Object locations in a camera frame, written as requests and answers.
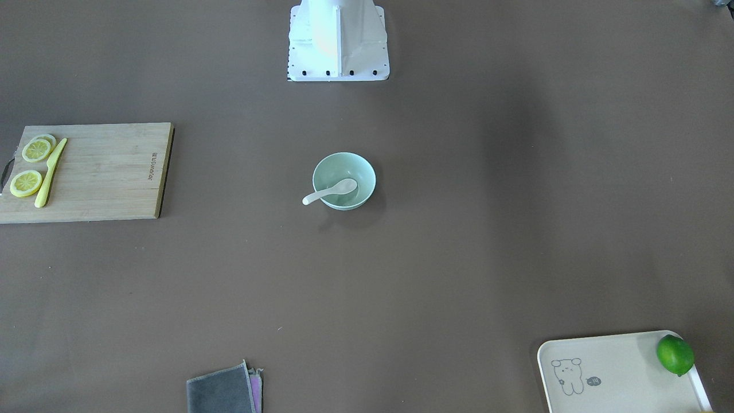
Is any white ceramic spoon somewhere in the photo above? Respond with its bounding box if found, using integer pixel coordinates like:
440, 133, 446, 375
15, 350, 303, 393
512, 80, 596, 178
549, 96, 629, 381
302, 178, 358, 205

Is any light green bowl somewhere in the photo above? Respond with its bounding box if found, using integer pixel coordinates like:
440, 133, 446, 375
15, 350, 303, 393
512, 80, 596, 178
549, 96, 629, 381
312, 152, 377, 211

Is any grey folded cloth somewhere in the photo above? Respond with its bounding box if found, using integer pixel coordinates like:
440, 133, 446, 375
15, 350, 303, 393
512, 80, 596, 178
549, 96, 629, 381
186, 360, 264, 412

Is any bamboo cutting board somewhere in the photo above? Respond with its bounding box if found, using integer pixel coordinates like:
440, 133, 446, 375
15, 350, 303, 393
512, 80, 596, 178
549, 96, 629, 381
1, 122, 174, 223

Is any cream tray with bear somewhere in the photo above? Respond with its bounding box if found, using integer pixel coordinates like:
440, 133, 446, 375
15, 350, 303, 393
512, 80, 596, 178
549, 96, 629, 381
537, 330, 713, 412

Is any yellow plastic knife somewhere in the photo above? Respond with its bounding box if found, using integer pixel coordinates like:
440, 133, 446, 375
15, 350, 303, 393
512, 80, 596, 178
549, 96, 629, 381
34, 138, 68, 208

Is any upper lemon slice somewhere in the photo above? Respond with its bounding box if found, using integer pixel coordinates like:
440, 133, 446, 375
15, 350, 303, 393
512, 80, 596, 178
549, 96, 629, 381
22, 138, 53, 163

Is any lemon slice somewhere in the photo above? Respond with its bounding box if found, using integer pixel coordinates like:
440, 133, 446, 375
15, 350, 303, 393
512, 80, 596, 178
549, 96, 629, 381
22, 138, 53, 163
9, 170, 44, 198

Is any lower lemon slice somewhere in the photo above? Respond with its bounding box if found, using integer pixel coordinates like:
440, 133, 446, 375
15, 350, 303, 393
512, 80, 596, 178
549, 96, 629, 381
9, 170, 44, 198

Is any green lime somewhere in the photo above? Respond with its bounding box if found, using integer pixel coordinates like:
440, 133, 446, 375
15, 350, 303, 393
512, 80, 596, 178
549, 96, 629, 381
656, 334, 695, 377

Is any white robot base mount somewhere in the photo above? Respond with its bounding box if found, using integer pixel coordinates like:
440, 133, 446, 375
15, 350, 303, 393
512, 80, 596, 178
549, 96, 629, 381
287, 1, 391, 82

